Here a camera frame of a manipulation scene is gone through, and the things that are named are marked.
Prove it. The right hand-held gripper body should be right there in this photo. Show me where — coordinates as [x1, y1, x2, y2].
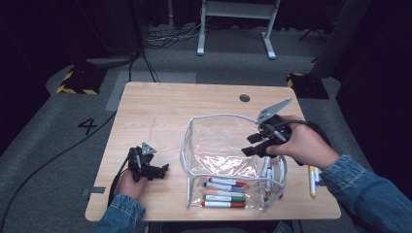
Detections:
[256, 97, 293, 149]

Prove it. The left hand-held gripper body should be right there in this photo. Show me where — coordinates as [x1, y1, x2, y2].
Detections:
[127, 142, 158, 183]

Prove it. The light blue marker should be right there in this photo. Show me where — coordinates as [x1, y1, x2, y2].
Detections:
[261, 155, 270, 179]

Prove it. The transparent white-trimmed pouch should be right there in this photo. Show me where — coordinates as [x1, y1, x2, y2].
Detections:
[179, 113, 289, 213]

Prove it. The red marker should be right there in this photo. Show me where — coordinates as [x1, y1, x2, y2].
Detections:
[208, 177, 251, 189]

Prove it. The dark blue marker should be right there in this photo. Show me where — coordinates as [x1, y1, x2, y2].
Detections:
[203, 182, 247, 192]

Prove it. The dark green marker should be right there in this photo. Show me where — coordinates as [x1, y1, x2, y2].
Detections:
[202, 194, 247, 203]

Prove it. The brown-red marker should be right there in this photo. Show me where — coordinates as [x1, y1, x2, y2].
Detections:
[201, 201, 247, 209]

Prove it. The yellow marker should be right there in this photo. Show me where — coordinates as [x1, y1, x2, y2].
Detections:
[308, 165, 317, 198]

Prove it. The person's left hand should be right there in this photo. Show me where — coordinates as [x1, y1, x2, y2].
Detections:
[115, 170, 149, 199]

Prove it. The person's right hand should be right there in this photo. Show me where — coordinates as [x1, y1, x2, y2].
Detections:
[265, 115, 341, 171]

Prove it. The grey tape strip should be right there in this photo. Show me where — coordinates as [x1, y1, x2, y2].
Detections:
[82, 185, 107, 198]

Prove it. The hazard-striped black base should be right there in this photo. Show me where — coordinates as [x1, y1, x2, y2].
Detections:
[55, 66, 108, 96]
[286, 72, 330, 100]

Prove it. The grey stand base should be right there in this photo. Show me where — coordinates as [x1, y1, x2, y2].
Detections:
[85, 52, 142, 70]

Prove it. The grey padded stand pole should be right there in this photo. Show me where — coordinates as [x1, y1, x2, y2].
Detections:
[310, 0, 372, 79]

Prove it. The right hand-held gripper cable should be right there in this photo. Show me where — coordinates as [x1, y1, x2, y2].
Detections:
[278, 119, 331, 147]

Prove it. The hand-held gripper cable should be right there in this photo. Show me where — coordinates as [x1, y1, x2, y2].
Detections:
[278, 119, 331, 147]
[107, 151, 134, 208]

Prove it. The left hand-held gripper cable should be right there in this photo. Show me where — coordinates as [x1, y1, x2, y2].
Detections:
[107, 151, 134, 208]

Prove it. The long black floor cable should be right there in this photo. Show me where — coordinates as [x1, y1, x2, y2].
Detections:
[0, 110, 119, 231]

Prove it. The black cable by table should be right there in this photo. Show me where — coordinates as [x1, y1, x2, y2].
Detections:
[140, 50, 160, 83]

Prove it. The white metal desk frame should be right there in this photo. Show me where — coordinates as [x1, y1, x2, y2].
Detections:
[196, 0, 282, 60]

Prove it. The bundle of floor cables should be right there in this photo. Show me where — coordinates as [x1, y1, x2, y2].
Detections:
[145, 23, 208, 50]

